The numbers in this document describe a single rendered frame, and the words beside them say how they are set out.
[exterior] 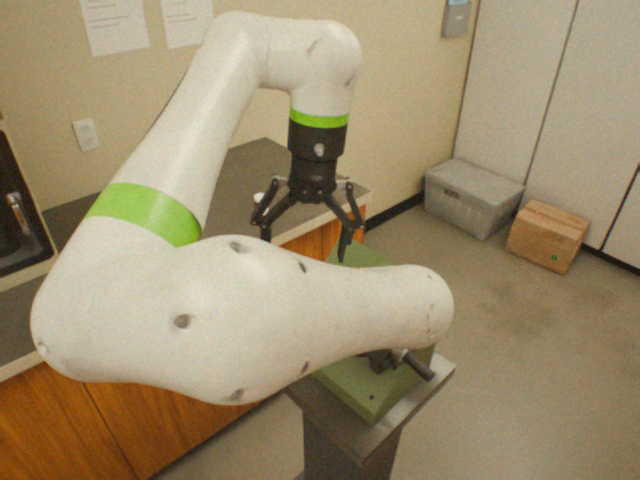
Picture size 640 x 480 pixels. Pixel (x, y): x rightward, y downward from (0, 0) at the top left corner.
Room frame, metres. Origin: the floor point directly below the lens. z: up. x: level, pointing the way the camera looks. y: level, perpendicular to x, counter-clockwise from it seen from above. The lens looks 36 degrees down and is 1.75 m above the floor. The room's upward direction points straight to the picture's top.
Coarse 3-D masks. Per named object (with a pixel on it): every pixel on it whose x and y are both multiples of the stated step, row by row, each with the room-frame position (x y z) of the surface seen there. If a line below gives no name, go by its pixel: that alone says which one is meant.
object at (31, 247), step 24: (0, 144) 0.95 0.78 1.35; (0, 168) 0.93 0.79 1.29; (0, 192) 0.92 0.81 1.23; (24, 192) 0.95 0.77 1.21; (0, 216) 0.90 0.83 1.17; (24, 216) 0.94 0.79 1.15; (0, 240) 0.89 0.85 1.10; (24, 240) 0.92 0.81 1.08; (48, 240) 0.96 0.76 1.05; (0, 264) 0.87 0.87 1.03; (24, 264) 0.90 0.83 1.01
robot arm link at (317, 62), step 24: (288, 24) 0.64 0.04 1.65; (312, 24) 0.63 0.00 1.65; (336, 24) 0.63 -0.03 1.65; (288, 48) 0.61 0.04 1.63; (312, 48) 0.61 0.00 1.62; (336, 48) 0.60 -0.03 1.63; (360, 48) 0.63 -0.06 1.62; (288, 72) 0.60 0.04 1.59; (312, 72) 0.59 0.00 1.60; (336, 72) 0.59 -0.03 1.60; (360, 72) 0.63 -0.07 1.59; (312, 96) 0.60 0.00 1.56; (336, 96) 0.60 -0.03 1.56; (312, 120) 0.60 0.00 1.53; (336, 120) 0.61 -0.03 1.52
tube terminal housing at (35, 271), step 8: (0, 128) 0.97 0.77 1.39; (8, 136) 0.97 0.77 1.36; (16, 152) 0.98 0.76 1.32; (24, 176) 0.97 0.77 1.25; (32, 192) 0.97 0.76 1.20; (40, 216) 0.97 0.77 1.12; (48, 232) 0.97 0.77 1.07; (56, 256) 0.97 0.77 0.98; (40, 264) 0.94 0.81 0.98; (48, 264) 0.95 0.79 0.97; (16, 272) 0.90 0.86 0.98; (24, 272) 0.91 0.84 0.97; (32, 272) 0.92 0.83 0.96; (40, 272) 0.93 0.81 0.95; (48, 272) 0.94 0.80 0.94; (0, 280) 0.87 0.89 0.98; (8, 280) 0.88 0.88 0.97; (16, 280) 0.89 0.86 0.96; (24, 280) 0.90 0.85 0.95; (0, 288) 0.86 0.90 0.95; (8, 288) 0.87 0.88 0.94
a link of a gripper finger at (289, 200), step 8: (288, 192) 0.65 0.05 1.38; (304, 192) 0.62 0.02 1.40; (288, 200) 0.63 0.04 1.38; (296, 200) 0.62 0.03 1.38; (272, 208) 0.64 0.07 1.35; (280, 208) 0.63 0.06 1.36; (264, 216) 0.64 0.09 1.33; (272, 216) 0.62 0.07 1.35; (280, 216) 0.63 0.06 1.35; (264, 224) 0.62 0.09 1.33
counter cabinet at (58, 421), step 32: (320, 256) 1.29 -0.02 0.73; (0, 384) 0.60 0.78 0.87; (32, 384) 0.64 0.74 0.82; (64, 384) 0.68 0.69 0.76; (96, 384) 0.73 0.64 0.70; (128, 384) 0.78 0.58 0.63; (0, 416) 0.57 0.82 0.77; (32, 416) 0.61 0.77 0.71; (64, 416) 0.66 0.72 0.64; (96, 416) 0.70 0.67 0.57; (128, 416) 0.75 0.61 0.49; (160, 416) 0.81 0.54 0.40; (192, 416) 0.88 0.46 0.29; (224, 416) 0.96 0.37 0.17; (0, 448) 0.54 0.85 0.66; (32, 448) 0.58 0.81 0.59; (64, 448) 0.62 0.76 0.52; (96, 448) 0.67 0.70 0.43; (128, 448) 0.73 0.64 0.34; (160, 448) 0.79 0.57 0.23
